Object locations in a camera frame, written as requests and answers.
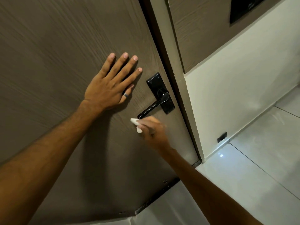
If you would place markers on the person's left hand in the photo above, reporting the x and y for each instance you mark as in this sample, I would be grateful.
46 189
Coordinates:
104 87

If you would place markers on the person's right hand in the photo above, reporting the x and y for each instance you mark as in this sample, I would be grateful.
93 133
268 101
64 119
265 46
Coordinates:
155 133

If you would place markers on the person's left little finger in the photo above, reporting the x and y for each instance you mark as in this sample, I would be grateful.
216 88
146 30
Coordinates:
107 63

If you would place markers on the person's left middle finger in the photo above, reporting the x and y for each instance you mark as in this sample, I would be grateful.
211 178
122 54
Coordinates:
127 67

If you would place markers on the person's right fingers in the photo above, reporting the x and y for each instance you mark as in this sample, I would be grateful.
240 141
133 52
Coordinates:
148 125

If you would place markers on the person's left thumb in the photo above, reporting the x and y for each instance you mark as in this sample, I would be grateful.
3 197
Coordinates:
127 93

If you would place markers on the white tissue wad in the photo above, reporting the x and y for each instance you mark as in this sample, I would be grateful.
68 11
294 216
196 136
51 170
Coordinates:
136 123

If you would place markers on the person's left forearm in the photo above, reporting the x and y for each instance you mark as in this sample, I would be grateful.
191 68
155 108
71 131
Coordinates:
46 156

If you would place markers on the person's right forearm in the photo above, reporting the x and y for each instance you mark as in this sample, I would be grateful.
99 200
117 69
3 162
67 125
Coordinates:
206 192

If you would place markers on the brown wood grain door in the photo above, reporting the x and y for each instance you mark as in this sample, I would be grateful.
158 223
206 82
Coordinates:
46 67

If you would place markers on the small black door stopper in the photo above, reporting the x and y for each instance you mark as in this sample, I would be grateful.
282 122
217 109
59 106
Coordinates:
222 137

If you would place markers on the beige door frame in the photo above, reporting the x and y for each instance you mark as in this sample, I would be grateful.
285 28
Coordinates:
164 21

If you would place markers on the brown wood wall panel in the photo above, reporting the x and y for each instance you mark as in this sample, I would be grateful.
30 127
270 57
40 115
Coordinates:
199 32

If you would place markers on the black wall plate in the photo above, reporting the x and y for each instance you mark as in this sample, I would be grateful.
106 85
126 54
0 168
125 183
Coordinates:
241 9

